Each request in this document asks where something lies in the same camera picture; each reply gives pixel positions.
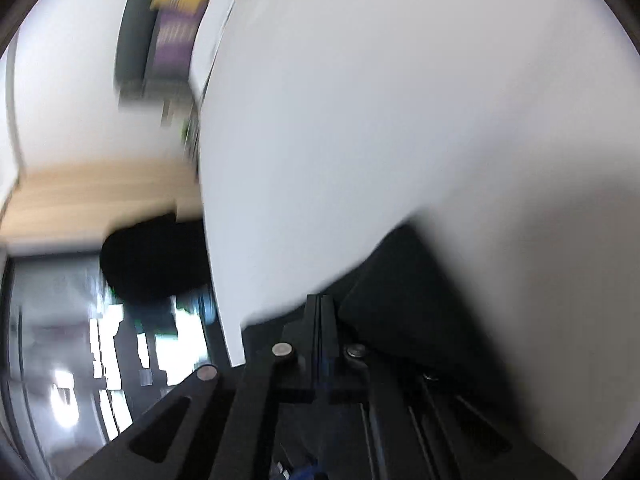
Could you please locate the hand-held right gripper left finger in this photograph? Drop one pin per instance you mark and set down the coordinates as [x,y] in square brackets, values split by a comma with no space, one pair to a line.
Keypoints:
[250,410]

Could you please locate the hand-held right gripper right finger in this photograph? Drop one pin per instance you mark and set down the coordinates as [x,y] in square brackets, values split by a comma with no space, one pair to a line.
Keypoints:
[350,400]

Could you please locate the black pants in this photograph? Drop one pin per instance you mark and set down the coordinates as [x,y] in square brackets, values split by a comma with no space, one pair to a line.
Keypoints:
[410,300]

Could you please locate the black hanging garment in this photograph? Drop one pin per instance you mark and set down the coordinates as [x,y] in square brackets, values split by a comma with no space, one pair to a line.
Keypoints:
[150,260]

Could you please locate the glass sliding door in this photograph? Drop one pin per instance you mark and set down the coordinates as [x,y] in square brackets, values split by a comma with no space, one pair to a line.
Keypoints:
[60,360]

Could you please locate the beige curtain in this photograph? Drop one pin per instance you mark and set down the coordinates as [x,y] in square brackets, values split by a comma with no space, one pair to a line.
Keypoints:
[100,190]

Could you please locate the bed with grey headboard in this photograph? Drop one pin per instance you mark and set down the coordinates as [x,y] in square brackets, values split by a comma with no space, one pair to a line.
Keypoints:
[400,110]

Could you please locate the white pillow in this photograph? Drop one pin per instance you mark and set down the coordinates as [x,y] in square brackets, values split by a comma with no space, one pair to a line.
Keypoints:
[210,45]

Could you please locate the purple pillow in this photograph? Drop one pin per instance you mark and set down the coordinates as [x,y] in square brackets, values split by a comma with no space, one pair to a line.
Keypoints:
[172,40]

